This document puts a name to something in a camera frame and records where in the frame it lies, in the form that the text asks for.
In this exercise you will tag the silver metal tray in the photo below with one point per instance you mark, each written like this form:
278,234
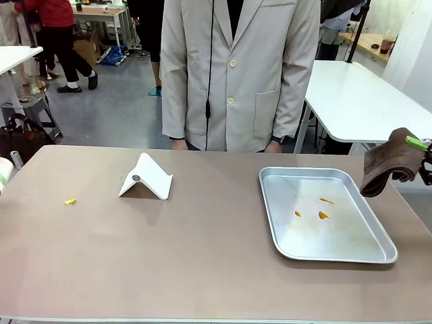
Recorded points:
320,236

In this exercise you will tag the black wristwatch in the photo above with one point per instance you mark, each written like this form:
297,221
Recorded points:
283,139

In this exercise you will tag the dark hanging jacket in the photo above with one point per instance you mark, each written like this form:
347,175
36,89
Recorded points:
337,10

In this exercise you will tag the person's left forearm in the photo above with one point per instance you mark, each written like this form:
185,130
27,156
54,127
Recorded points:
298,94

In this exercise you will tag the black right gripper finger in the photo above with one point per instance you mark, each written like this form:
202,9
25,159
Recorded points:
416,143
428,172

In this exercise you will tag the person in red top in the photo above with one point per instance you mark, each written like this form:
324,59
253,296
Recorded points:
54,13

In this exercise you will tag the small brown object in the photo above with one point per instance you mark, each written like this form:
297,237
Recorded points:
24,100

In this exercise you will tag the person's right forearm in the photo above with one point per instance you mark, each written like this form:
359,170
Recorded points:
173,111

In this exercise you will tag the silver drink can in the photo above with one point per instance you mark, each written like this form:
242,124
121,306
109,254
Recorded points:
16,160

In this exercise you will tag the person in black clothes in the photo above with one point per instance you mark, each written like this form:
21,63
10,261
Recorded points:
150,30

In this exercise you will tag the dark brown bag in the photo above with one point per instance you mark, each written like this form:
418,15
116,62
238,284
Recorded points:
23,141

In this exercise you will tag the black stand pole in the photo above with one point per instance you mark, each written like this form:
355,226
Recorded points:
358,30

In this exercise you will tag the wooden top desk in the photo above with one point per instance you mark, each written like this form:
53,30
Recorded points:
98,13

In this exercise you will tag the blue plastic bag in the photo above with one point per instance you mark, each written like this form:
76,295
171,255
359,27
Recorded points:
113,55

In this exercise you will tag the person's right hand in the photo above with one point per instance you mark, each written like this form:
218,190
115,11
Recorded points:
179,144

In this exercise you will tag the cardboard box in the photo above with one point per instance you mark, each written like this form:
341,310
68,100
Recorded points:
86,50

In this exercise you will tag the person in beige jacket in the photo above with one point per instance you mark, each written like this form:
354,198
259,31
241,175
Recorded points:
253,67

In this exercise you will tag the teal shoes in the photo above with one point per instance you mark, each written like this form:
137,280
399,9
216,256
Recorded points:
155,91

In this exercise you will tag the pink lint roller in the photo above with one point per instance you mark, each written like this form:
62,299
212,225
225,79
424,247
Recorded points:
5,172

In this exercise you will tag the brown towel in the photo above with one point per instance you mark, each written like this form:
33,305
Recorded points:
381,165

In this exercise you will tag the small white table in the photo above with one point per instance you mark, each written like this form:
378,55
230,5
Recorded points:
17,55

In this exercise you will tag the cup with dark drink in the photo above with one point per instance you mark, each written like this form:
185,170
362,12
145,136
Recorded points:
387,45

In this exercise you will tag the person's left hand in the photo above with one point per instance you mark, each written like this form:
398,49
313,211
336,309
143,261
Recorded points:
273,148

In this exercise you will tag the wooden table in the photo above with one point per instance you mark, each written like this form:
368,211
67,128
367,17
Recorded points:
366,42

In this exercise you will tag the white folded stand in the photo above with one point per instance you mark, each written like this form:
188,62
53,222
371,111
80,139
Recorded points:
152,179

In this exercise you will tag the person in beige trousers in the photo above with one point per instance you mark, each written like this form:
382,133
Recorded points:
10,23

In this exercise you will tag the grey metal stool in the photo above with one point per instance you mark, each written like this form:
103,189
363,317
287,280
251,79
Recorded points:
33,108

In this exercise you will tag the large white table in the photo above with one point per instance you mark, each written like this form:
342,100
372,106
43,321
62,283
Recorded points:
354,98

